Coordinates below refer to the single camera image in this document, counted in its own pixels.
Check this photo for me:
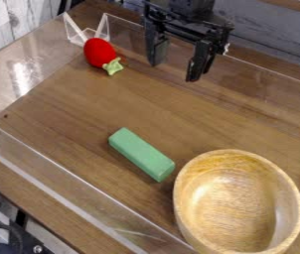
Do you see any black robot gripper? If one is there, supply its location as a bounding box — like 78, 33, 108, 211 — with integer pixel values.
143, 0, 234, 81

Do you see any red plush strawberry toy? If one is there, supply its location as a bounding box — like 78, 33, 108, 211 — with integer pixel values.
83, 38, 123, 75

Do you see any green rectangular block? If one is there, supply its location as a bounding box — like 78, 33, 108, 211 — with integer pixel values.
107, 128, 175, 183

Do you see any wooden oval bowl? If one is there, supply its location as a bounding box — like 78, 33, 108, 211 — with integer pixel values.
173, 149, 300, 254

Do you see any black clamp with bolt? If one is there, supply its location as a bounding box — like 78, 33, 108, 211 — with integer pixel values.
9, 219, 55, 254

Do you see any clear acrylic corner bracket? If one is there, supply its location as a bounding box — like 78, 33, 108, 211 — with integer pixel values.
63, 13, 110, 47

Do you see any clear acrylic front wall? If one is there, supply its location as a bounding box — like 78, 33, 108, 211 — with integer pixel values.
0, 129, 195, 254

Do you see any black cable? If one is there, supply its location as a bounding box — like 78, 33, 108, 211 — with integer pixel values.
0, 223, 25, 254

